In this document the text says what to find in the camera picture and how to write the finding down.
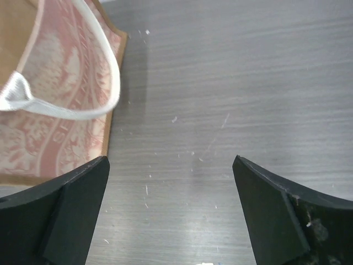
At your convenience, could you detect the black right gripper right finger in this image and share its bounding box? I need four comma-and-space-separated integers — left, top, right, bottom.
232, 156, 352, 265

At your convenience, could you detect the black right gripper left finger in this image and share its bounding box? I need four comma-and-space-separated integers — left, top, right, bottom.
1, 156, 110, 264

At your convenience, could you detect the brown canvas tote bag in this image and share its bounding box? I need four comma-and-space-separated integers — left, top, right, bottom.
1, 1, 127, 186

